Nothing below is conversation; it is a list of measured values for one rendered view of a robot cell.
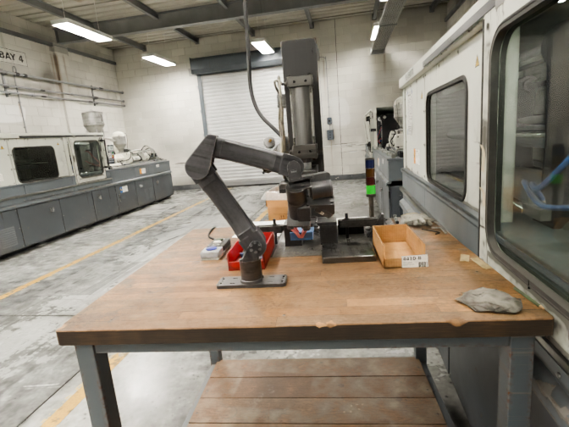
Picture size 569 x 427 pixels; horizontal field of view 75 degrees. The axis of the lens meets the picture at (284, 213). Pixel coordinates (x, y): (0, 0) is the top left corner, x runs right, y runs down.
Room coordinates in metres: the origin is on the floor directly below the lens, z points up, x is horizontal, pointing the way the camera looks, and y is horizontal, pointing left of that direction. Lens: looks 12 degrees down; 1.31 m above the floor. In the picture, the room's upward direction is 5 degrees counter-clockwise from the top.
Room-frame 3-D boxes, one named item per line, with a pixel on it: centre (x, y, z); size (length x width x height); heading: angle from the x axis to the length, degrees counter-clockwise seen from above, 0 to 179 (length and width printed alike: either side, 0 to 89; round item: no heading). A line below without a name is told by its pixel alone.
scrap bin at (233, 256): (1.26, 0.12, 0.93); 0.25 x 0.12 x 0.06; 173
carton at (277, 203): (4.95, -0.09, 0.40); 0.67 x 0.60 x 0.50; 165
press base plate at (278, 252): (1.48, -0.13, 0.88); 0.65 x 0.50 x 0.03; 83
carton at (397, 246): (1.17, -0.36, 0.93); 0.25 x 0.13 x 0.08; 173
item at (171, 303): (1.25, -0.04, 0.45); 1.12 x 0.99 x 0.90; 83
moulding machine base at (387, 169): (6.84, -2.18, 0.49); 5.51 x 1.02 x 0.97; 170
